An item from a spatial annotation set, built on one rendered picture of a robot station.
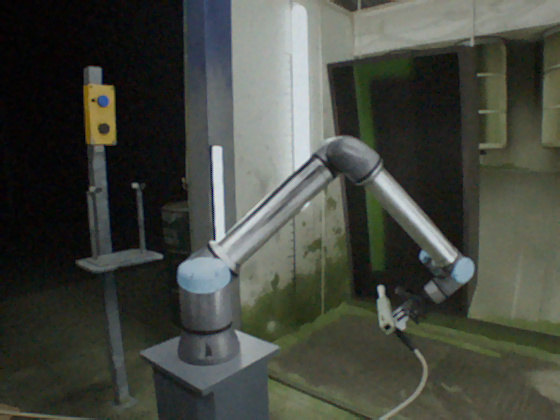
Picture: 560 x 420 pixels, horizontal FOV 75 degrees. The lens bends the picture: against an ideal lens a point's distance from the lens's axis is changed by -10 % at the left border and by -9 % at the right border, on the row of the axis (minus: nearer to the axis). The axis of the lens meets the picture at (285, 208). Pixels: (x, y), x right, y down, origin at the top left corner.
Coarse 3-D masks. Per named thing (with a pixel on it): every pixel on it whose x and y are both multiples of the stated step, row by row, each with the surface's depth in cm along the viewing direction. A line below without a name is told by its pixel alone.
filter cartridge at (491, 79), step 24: (480, 48) 243; (504, 48) 243; (480, 72) 245; (504, 72) 245; (480, 96) 248; (504, 96) 246; (480, 120) 249; (504, 120) 249; (480, 144) 248; (504, 144) 250
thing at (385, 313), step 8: (384, 288) 192; (384, 296) 174; (384, 304) 164; (384, 312) 156; (384, 320) 149; (392, 320) 150; (384, 328) 147; (392, 328) 147; (400, 336) 156; (408, 336) 158; (408, 344) 156
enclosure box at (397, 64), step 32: (352, 64) 168; (384, 64) 194; (416, 64) 185; (448, 64) 177; (352, 96) 198; (384, 96) 199; (416, 96) 191; (448, 96) 182; (352, 128) 200; (384, 128) 205; (416, 128) 196; (448, 128) 187; (384, 160) 211; (416, 160) 201; (448, 160) 192; (352, 192) 203; (416, 192) 207; (448, 192) 197; (352, 224) 205; (384, 224) 223; (448, 224) 202; (352, 256) 207; (384, 256) 230; (416, 256) 218; (352, 288) 206; (416, 288) 208
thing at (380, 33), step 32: (416, 0) 258; (448, 0) 244; (480, 0) 232; (512, 0) 220; (544, 0) 210; (384, 32) 276; (416, 32) 261; (448, 32) 247; (480, 32) 234; (512, 32) 227
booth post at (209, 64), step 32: (192, 0) 190; (224, 0) 193; (192, 32) 192; (224, 32) 195; (192, 64) 194; (224, 64) 197; (192, 96) 197; (224, 96) 199; (192, 128) 199; (224, 128) 201; (192, 160) 202; (224, 160) 202; (192, 192) 205; (224, 192) 204; (224, 224) 206
